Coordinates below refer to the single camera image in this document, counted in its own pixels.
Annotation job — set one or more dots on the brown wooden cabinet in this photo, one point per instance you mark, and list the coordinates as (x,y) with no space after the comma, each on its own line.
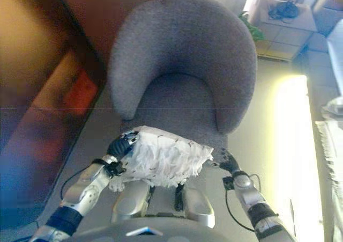
(40,91)

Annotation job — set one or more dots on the light wooden nightstand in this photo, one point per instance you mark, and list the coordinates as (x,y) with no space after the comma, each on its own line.
(284,38)

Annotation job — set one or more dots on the black right robot foot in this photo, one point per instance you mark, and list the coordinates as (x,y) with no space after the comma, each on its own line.
(178,199)

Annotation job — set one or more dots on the black item on nightstand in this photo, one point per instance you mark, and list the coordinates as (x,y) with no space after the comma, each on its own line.
(284,10)

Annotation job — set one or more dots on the white fringed cushion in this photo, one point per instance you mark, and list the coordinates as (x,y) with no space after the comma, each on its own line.
(166,158)

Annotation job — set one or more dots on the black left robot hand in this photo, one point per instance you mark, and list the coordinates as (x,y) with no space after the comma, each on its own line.
(120,146)

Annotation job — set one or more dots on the white bed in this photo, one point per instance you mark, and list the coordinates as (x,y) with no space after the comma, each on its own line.
(335,65)

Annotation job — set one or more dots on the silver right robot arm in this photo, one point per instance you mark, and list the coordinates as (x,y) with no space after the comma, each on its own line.
(252,196)

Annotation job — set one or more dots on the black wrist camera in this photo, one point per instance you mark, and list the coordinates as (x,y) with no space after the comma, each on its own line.
(228,183)
(116,168)

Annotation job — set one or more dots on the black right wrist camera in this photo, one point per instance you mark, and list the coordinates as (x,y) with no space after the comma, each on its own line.
(228,183)

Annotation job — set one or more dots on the black robot foot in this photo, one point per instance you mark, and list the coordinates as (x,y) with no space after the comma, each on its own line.
(178,199)
(152,192)

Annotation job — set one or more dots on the grey upholstered armchair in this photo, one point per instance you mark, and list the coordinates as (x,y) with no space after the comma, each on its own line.
(182,51)

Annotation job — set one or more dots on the black left robot foot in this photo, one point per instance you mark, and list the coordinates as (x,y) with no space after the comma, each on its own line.
(152,192)

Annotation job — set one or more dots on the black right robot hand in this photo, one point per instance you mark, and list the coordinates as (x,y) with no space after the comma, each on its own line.
(227,162)

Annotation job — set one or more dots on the grey robot torso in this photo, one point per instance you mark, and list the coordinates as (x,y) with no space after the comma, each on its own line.
(134,231)

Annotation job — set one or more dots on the white fringed bed throw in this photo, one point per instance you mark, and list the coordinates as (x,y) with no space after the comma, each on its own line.
(332,150)

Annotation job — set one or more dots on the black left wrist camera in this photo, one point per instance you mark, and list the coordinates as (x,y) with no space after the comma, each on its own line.
(116,168)

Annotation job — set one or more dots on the green plant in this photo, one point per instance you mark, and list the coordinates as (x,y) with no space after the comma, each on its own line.
(254,30)

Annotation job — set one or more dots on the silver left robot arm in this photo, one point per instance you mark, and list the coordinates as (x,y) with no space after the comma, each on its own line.
(88,188)

